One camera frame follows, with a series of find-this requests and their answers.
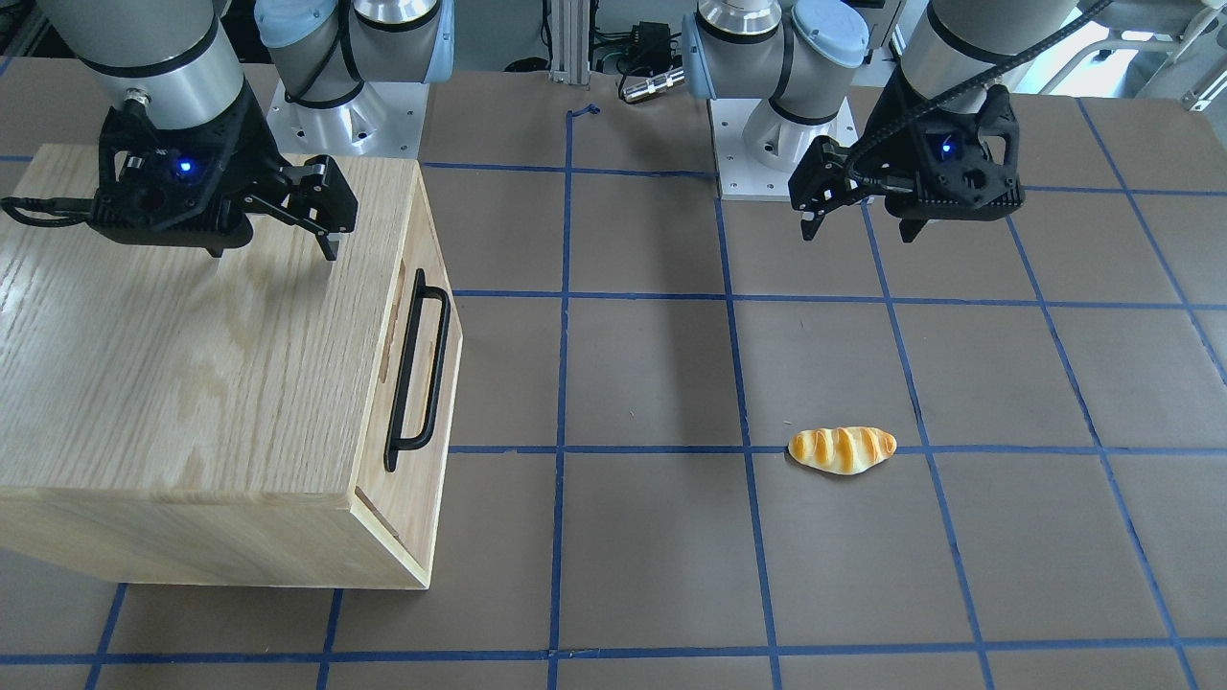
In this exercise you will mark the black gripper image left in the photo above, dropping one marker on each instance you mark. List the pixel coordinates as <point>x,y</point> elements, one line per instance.
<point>251,165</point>

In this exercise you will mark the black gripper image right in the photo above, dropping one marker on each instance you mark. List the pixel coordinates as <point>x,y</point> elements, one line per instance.
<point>890,134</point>

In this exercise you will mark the wooden drawer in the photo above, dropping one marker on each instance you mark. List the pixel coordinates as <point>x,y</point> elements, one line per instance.
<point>403,468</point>

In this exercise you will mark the light wooden drawer cabinet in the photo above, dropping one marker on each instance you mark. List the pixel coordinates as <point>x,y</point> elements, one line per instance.
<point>172,418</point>

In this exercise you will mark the silver cylindrical connector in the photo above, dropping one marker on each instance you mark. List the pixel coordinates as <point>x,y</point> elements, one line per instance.
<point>642,91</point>

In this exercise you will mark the toy bread roll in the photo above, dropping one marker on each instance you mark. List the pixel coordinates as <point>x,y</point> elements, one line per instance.
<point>844,451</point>

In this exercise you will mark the silver base plate image right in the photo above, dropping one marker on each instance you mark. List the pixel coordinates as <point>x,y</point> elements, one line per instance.
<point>757,150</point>

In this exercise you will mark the silver base plate image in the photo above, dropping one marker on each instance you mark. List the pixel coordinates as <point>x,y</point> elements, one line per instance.
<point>385,120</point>
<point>757,150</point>

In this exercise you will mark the silver base plate image left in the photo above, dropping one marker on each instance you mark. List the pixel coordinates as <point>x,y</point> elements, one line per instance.
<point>385,120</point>

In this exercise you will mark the black cable image left gripper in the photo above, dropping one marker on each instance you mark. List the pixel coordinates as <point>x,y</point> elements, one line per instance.
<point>58,212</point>

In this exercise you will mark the black power adapter with cables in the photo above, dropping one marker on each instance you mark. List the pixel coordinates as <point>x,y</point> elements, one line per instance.
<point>646,49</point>

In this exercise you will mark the aluminium profile post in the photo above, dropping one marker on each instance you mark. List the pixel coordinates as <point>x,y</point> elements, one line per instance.
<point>569,30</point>

